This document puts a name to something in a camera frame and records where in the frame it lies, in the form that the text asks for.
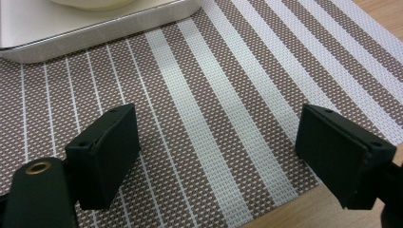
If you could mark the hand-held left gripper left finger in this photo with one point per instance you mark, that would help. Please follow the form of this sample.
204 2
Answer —
107 161

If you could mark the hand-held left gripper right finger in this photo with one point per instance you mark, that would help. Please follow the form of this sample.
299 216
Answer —
339 158

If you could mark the brown white striped woven placemat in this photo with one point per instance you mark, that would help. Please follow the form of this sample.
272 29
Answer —
202 126

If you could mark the white rectangular tray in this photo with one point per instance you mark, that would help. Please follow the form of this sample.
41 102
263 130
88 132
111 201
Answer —
79 28

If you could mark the cream round bowl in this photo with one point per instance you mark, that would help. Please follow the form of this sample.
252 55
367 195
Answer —
95 3

